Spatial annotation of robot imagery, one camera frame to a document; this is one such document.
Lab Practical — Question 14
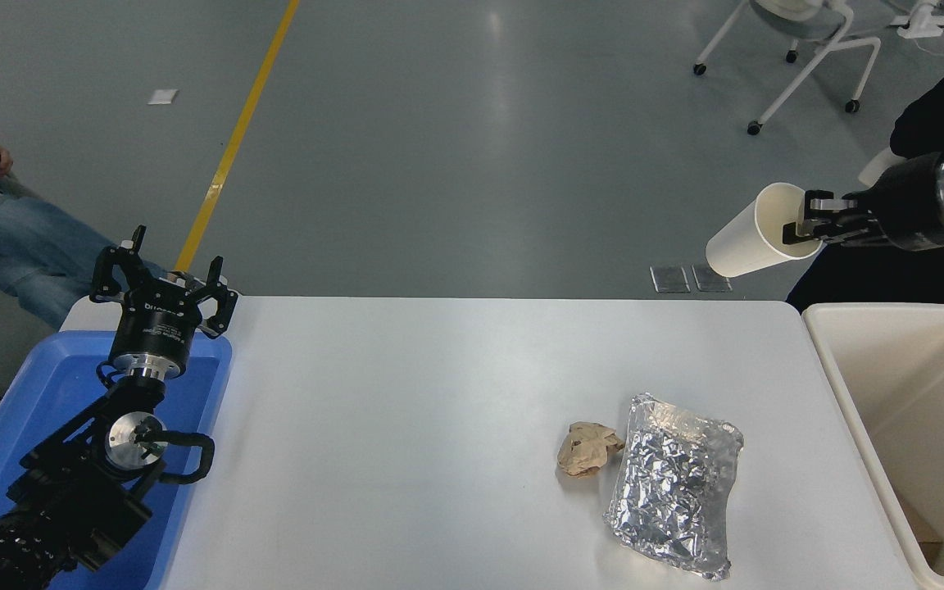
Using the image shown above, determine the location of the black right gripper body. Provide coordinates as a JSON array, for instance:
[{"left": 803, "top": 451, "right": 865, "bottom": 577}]
[{"left": 851, "top": 152, "right": 944, "bottom": 252}]

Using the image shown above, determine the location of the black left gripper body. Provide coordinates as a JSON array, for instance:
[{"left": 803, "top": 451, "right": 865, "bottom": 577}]
[{"left": 108, "top": 278, "right": 212, "bottom": 379}]

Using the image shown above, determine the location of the white paper cup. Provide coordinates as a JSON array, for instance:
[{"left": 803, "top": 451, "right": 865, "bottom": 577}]
[{"left": 706, "top": 182, "right": 827, "bottom": 279}]

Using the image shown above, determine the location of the standing person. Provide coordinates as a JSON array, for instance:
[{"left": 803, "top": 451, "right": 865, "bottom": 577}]
[{"left": 785, "top": 39, "right": 944, "bottom": 319}]

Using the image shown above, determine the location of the seated person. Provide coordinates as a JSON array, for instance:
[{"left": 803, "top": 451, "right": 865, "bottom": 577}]
[{"left": 0, "top": 74, "right": 171, "bottom": 330}]

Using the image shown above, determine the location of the blue plastic tray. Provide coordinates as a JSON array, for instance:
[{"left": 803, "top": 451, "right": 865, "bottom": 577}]
[{"left": 0, "top": 330, "right": 233, "bottom": 590}]

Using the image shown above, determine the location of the silver floor plate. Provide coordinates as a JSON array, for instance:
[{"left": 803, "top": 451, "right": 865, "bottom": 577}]
[
  {"left": 650, "top": 265, "right": 691, "bottom": 293},
  {"left": 692, "top": 263, "right": 733, "bottom": 293}
]

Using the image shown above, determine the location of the large pale bin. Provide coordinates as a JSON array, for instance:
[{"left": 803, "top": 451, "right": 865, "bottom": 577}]
[{"left": 801, "top": 302, "right": 944, "bottom": 590}]

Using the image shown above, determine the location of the white wheeled chair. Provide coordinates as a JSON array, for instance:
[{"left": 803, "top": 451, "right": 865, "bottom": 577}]
[{"left": 692, "top": 0, "right": 883, "bottom": 137}]

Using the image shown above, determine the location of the crumpled foil tray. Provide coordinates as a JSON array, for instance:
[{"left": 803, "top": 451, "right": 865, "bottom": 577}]
[{"left": 603, "top": 392, "right": 745, "bottom": 583}]

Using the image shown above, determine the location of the crumpled tan paper ball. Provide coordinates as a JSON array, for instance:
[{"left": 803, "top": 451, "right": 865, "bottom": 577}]
[{"left": 556, "top": 421, "right": 626, "bottom": 479}]

